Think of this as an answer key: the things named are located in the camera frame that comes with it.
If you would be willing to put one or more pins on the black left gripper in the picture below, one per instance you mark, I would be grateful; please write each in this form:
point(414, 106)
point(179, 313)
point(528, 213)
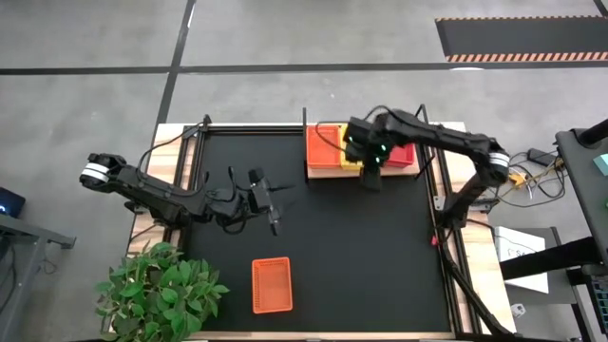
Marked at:
point(256, 202)

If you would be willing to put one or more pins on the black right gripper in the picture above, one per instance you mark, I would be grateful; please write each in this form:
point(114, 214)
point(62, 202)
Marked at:
point(370, 153)

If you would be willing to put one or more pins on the yellow plastic basket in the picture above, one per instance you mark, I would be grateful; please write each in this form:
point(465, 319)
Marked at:
point(351, 166)

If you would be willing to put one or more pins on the red plastic basket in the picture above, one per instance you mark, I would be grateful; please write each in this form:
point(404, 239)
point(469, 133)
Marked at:
point(404, 154)

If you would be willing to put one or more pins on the orange plastic basket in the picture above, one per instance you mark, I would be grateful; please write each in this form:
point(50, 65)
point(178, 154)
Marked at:
point(271, 285)
point(320, 159)

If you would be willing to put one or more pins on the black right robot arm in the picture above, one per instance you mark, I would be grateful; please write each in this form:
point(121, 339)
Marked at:
point(442, 135)

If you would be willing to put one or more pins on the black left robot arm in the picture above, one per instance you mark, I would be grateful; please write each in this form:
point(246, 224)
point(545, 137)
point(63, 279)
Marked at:
point(157, 192)

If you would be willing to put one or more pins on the light wooden shelf board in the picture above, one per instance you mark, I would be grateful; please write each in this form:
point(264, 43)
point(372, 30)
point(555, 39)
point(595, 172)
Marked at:
point(332, 173)

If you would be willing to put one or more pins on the black table mat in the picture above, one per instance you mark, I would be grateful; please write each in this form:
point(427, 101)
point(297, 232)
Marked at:
point(356, 261)

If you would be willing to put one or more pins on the small red clamp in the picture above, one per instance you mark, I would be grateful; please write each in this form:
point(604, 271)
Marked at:
point(434, 241)

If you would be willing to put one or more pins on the green potted plant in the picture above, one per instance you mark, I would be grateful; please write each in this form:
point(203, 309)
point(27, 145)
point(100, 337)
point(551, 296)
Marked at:
point(161, 294)

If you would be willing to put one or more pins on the white cardboard box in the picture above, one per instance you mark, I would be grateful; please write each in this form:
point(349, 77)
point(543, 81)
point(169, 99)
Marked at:
point(515, 240)

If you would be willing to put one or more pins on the black power adapter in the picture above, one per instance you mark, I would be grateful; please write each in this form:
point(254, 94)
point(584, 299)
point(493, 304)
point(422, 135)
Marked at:
point(539, 157)

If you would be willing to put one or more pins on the black striped-edge floor mat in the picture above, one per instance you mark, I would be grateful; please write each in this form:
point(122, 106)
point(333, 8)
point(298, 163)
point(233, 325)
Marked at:
point(522, 38)

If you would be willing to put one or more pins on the black stand beam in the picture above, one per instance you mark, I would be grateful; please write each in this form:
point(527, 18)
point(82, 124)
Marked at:
point(546, 259)

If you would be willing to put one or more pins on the small white adapter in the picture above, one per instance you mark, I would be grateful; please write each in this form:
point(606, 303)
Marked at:
point(518, 310)

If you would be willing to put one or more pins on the black equipment stand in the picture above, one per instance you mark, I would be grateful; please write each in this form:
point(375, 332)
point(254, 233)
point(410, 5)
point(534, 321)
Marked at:
point(584, 190)

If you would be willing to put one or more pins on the teal box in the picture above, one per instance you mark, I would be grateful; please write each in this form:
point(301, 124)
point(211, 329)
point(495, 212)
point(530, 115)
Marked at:
point(602, 164)

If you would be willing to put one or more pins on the grey metal desk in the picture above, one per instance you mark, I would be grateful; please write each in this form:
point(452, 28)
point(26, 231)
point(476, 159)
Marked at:
point(19, 233)

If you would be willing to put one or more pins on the black device with blue light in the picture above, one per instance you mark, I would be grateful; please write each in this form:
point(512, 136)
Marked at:
point(12, 202)

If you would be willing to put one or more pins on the black metal table frame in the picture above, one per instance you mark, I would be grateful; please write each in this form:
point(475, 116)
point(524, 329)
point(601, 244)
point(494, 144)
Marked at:
point(247, 127)

